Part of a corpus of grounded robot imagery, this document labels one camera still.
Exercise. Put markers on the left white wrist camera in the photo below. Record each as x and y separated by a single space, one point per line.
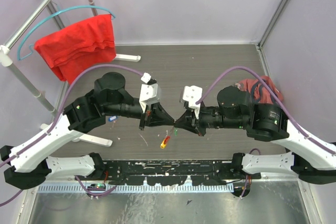
149 93

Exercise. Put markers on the metal key holder red handle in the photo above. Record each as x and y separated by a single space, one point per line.
170 132

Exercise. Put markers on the reddish shirt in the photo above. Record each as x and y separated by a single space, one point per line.
260 94

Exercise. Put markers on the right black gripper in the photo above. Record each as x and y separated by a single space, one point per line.
188 120

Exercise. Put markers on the teal clothes hanger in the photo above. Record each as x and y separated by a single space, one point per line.
19 57

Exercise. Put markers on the blue tag key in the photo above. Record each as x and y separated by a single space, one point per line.
112 118

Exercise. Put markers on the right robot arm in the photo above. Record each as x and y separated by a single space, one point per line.
311 162

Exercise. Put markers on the yellow tag key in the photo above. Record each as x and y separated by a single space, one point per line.
165 142

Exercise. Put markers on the red cloth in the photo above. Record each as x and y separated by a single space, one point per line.
77 47

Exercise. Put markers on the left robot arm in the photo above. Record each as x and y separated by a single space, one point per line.
31 163

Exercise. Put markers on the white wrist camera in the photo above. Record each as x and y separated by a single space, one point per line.
149 93
189 97

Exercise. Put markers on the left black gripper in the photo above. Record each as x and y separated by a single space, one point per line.
155 115

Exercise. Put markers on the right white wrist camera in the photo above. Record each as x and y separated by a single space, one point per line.
189 97

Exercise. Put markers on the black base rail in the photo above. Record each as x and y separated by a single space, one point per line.
167 172

